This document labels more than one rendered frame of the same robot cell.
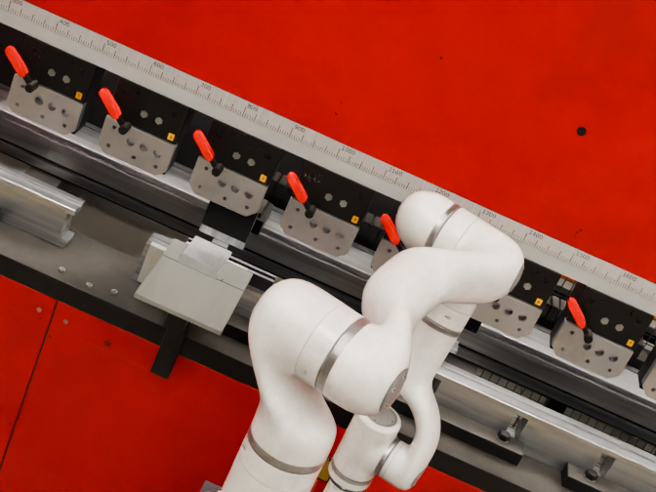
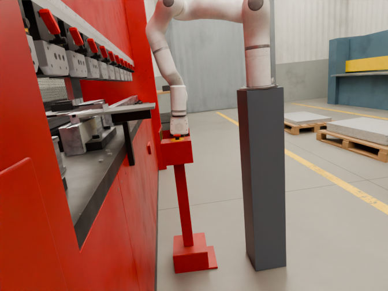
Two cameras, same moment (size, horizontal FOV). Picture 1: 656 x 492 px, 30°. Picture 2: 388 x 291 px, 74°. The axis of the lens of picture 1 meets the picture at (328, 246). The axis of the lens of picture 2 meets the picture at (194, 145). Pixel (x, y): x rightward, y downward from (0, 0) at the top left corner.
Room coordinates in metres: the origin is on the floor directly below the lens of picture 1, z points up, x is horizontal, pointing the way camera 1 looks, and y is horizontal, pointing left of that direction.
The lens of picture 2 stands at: (1.94, 1.20, 1.07)
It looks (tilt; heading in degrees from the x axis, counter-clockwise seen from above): 14 degrees down; 265
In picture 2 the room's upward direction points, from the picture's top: 6 degrees counter-clockwise
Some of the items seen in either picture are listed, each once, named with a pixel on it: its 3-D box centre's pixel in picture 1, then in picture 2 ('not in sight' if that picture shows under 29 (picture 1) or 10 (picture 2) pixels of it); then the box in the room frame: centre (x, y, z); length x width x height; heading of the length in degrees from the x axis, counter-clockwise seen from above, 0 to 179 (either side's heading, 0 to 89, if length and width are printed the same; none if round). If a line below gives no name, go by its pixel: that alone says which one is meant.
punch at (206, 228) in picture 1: (228, 221); (74, 91); (2.26, 0.21, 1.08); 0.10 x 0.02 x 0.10; 90
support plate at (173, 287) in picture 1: (195, 284); (120, 109); (2.11, 0.21, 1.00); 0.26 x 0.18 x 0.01; 0
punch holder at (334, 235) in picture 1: (329, 203); (82, 58); (2.26, 0.03, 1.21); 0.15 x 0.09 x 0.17; 90
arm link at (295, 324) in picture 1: (299, 368); (256, 21); (1.48, -0.03, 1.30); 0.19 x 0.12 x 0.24; 70
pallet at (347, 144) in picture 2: not in sight; (373, 140); (-0.71, -1.79, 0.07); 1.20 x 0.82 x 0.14; 93
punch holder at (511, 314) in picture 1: (510, 284); (103, 64); (2.26, -0.37, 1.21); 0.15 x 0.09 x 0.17; 90
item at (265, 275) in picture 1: (228, 265); (82, 115); (2.26, 0.17, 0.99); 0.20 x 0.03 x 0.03; 90
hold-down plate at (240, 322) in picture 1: (209, 314); (103, 137); (2.20, 0.17, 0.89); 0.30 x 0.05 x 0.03; 90
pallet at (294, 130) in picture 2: not in sight; (300, 122); (-0.58, -3.39, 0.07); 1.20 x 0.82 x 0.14; 87
